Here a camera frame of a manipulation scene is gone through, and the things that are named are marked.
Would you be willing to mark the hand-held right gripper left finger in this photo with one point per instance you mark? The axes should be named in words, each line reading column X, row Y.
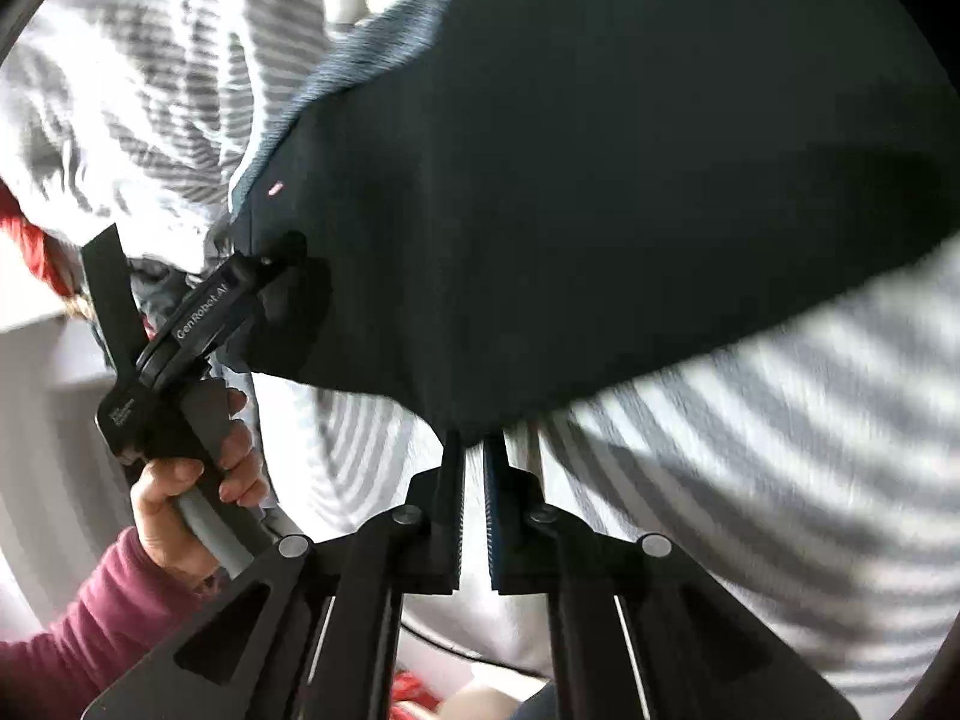
column 454, row 517

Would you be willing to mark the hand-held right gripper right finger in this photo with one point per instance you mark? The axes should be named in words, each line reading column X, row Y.
column 495, row 517

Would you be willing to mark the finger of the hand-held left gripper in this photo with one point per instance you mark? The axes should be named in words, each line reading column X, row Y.
column 283, row 251

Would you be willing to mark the black pants patterned blue waistband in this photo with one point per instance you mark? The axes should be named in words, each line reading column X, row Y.
column 600, row 202

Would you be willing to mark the person's left hand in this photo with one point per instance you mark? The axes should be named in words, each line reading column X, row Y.
column 169, row 517

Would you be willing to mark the grey clothes pile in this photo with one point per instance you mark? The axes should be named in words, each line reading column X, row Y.
column 161, row 292

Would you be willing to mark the red embroidered pillow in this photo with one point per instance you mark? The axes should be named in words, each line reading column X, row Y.
column 30, row 240

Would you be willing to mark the grey striped quilt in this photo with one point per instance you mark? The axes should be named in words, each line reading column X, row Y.
column 172, row 67

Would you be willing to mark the white bed sheet grey arcs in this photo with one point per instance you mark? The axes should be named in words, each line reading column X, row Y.
column 750, row 480

